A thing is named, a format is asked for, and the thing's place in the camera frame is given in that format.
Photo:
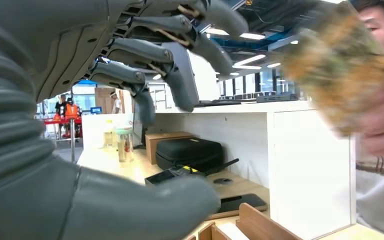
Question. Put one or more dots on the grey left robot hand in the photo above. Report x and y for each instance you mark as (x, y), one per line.
(62, 33)

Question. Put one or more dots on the yellow green ID card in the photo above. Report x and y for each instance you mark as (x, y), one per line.
(337, 66)

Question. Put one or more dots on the background person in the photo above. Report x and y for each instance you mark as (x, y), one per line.
(59, 106)
(71, 111)
(116, 104)

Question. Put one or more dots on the wooden door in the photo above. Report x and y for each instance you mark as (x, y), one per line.
(104, 99)

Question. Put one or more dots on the red table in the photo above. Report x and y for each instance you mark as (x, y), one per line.
(59, 121)

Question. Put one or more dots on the white counter shelf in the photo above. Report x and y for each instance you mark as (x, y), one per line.
(311, 172)

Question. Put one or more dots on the white board panel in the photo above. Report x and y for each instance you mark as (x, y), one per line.
(94, 132)

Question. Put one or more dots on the clear plastic bottle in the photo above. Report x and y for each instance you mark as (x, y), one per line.
(110, 136)

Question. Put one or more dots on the light wooden table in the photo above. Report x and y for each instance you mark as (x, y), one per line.
(135, 172)
(354, 235)

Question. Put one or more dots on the glass jar with green lid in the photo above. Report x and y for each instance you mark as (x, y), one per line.
(125, 145)

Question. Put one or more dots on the ceiling light panel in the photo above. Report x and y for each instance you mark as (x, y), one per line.
(252, 36)
(274, 65)
(216, 31)
(250, 60)

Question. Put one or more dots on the brown cardboard carton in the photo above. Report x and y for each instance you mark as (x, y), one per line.
(150, 149)

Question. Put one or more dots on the cardboard organizer box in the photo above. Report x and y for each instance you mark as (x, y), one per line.
(261, 228)

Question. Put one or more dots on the smartphone with orange case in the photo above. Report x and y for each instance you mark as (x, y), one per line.
(241, 203)

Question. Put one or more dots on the black carrying case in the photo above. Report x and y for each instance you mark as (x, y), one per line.
(188, 154)

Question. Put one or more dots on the black remote controller with antenna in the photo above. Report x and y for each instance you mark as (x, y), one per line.
(165, 175)

